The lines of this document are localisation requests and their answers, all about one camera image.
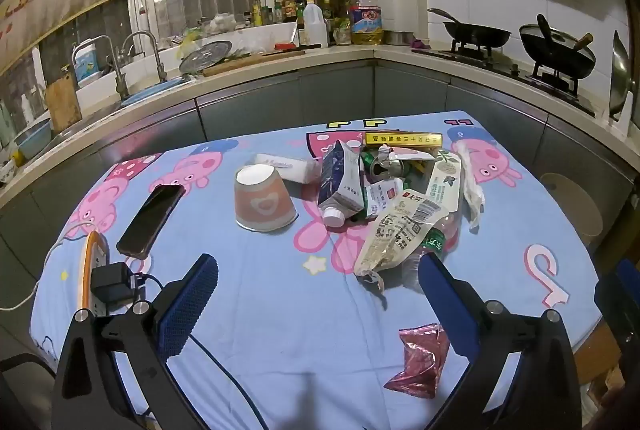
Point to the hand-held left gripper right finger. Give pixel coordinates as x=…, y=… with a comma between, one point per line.
x=447, y=305

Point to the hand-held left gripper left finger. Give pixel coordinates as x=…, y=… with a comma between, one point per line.
x=192, y=305

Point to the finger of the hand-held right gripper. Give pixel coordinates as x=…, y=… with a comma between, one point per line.
x=617, y=305

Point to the red foil wrapper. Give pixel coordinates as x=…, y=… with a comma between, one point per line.
x=422, y=360

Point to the beige snack wrapper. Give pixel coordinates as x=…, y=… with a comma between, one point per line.
x=400, y=230

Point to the beige trash bin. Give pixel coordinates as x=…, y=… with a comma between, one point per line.
x=570, y=205

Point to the white wrapper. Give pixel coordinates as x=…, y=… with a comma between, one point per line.
x=470, y=190

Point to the clear plastic bottle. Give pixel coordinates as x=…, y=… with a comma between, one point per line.
x=445, y=185

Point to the small white red packet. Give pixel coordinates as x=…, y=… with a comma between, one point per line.
x=382, y=200

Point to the pink heart paper cup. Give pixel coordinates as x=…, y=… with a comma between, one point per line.
x=262, y=202

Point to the crushed green can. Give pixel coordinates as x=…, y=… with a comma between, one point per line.
x=387, y=167

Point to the blue white milk carton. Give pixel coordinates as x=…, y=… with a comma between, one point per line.
x=342, y=185

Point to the white soft packet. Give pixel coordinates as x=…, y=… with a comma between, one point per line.
x=290, y=167

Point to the yellow box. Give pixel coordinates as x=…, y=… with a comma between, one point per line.
x=402, y=139

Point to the black charger plug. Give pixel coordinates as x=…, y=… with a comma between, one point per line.
x=114, y=285

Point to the cartoon pig printed blanket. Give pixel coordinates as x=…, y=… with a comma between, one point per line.
x=280, y=310

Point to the black smartphone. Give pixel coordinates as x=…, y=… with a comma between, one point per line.
x=150, y=220

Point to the orange white power strip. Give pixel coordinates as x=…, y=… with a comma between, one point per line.
x=91, y=260

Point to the white plastic stand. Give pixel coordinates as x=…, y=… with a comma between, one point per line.
x=620, y=119

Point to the steel wok lid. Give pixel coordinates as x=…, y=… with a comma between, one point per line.
x=622, y=80

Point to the blue plastic basin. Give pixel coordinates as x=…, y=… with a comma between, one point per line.
x=32, y=137

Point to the small wooden cutting board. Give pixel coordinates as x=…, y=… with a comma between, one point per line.
x=62, y=102

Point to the steel sink faucet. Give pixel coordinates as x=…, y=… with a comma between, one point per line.
x=156, y=55
x=119, y=75

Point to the black gas stove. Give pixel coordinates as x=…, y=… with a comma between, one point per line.
x=510, y=65

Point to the round metal grate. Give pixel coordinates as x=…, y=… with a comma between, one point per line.
x=205, y=55

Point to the long wooden cutting board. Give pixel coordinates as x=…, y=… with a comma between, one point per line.
x=250, y=60

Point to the black wok with lid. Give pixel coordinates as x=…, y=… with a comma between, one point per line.
x=557, y=50

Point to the blue white plastic container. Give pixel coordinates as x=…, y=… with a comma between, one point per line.
x=87, y=62

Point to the steel bowl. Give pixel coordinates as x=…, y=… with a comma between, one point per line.
x=397, y=37

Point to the black frying pan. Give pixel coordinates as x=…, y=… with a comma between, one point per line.
x=475, y=32

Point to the yellow cooking oil bottle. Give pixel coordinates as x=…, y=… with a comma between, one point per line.
x=366, y=20

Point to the white plastic jug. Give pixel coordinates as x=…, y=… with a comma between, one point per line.
x=316, y=22

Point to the row of sauce bottles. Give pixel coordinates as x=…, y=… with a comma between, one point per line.
x=280, y=7

